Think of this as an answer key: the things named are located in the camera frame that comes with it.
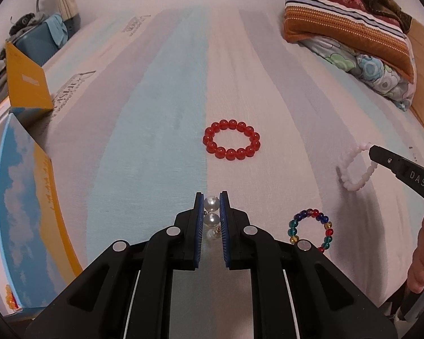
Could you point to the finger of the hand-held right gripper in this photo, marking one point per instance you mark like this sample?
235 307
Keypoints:
381 155

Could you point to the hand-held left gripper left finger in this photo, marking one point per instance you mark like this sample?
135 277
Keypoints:
199 233

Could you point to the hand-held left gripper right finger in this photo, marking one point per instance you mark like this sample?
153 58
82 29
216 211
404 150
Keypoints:
223 233

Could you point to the blue and yellow cardboard box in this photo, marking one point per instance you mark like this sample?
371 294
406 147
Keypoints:
24 201

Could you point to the person's right hand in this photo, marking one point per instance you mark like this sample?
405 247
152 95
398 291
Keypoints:
422 254

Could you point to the floral pillow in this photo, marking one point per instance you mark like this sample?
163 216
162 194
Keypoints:
374 72

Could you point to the striped pillow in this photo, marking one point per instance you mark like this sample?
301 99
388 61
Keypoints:
339 17

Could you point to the teal suitcase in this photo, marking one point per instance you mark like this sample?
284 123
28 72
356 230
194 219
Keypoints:
39 46

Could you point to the light blue cloth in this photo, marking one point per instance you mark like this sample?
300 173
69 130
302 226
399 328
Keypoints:
56 28

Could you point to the beige curtain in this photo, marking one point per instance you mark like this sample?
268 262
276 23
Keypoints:
67 3

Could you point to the black bag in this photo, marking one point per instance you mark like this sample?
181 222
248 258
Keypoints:
24 19

